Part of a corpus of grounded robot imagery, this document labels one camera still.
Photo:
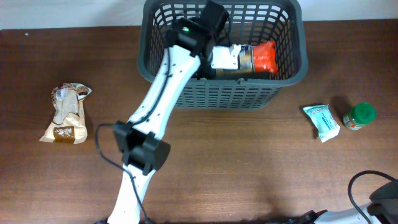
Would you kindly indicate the orange pasta packet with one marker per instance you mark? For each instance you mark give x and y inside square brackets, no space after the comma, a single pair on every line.
[254,62]

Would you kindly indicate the grey plastic basket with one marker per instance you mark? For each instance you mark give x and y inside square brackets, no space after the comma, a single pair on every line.
[253,22]

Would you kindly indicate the green white wipes packet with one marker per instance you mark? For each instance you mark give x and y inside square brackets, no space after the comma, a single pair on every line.
[323,120]

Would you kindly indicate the brown bread bag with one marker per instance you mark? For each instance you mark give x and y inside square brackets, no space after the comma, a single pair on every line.
[68,124]

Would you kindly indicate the green lid jar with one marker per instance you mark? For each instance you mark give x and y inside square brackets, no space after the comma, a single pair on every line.
[359,116]

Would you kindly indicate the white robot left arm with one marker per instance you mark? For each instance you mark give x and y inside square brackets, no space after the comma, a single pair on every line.
[187,42]

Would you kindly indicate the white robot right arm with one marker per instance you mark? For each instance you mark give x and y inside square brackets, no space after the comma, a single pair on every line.
[381,210]

